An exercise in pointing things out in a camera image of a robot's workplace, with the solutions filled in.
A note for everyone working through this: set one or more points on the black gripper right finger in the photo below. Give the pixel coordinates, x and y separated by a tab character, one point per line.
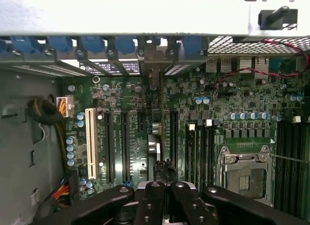
189	205

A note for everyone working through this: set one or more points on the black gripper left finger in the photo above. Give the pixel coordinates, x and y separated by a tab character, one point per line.
151	203

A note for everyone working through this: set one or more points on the black RAM slot bank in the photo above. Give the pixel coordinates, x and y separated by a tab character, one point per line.
193	157
293	176

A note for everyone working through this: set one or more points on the long black expansion slot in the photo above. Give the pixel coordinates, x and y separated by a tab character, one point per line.
173	138
125	147
109	147

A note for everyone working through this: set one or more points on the metal CPU socket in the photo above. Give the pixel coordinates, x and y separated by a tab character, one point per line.
244	176

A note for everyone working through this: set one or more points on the short black expansion slot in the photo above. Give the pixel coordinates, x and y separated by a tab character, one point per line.
141	121

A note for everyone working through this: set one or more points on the white expansion slot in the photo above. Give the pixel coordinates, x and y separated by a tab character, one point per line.
91	142

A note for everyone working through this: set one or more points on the thin metal locking lever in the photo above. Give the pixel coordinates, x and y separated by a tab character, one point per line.
290	159

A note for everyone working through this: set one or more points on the green motherboard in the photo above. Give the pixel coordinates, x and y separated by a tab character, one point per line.
242	94

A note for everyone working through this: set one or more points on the white power connector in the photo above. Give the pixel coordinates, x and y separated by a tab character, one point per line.
65	106

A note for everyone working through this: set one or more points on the blue slot retention clip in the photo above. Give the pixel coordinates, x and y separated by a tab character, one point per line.
124	44
60	43
93	44
3	46
21	43
192	46

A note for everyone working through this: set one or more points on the open dark grey PC case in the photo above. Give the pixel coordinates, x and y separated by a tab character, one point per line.
121	17

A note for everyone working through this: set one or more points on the black case lock piece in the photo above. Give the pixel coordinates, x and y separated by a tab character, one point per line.
276	17

